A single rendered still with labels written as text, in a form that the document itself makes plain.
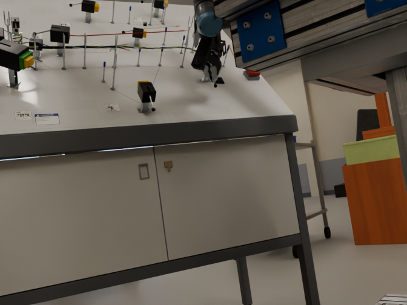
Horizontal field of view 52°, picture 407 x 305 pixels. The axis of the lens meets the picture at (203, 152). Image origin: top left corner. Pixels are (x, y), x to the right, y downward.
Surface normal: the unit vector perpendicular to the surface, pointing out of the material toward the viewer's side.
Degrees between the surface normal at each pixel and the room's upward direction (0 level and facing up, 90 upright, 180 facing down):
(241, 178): 90
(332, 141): 90
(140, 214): 90
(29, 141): 90
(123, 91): 49
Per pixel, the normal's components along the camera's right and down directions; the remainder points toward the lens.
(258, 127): 0.40, -0.13
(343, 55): -0.64, 0.03
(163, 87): 0.21, -0.75
